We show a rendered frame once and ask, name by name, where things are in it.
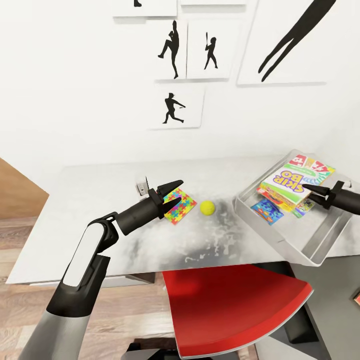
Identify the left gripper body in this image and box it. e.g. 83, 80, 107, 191
129, 188, 165, 228

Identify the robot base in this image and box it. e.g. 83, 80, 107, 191
120, 343, 240, 360

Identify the tennis ball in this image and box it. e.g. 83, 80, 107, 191
200, 200, 216, 216

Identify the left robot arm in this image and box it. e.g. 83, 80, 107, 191
17, 175, 184, 360

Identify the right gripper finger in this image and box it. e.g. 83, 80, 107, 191
308, 193, 326, 206
302, 183, 332, 197

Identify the board game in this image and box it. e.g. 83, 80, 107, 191
251, 197, 284, 225
256, 154, 336, 212
291, 197, 317, 219

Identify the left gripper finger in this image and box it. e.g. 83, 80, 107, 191
162, 197, 182, 214
156, 179, 184, 204

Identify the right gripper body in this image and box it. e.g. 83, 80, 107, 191
323, 180, 360, 215

